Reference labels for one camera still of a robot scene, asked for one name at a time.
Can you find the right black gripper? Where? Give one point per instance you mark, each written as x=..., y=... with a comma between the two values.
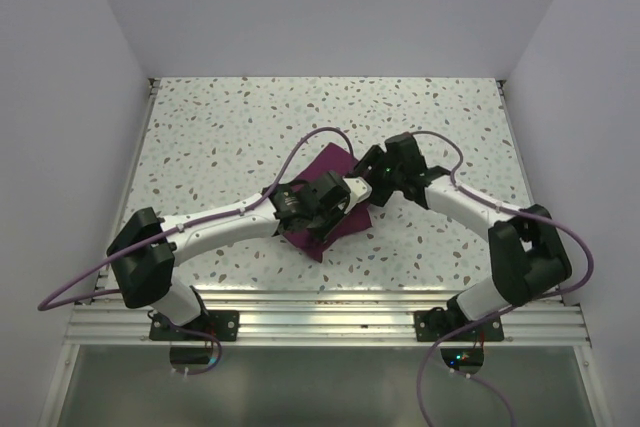
x=375, y=158

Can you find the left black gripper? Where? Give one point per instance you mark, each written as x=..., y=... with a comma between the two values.
x=322, y=233

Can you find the purple surgical cloth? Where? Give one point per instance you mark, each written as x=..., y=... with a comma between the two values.
x=320, y=186

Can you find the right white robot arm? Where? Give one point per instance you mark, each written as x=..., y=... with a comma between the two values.
x=527, y=256

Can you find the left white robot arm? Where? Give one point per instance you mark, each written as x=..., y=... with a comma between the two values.
x=148, y=248

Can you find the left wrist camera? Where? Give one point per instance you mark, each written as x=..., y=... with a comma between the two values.
x=359, y=192

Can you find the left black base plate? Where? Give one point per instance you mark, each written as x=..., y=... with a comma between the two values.
x=222, y=325

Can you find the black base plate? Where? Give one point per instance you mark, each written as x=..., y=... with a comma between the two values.
x=222, y=325
x=434, y=324

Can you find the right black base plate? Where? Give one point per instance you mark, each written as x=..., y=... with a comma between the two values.
x=434, y=324

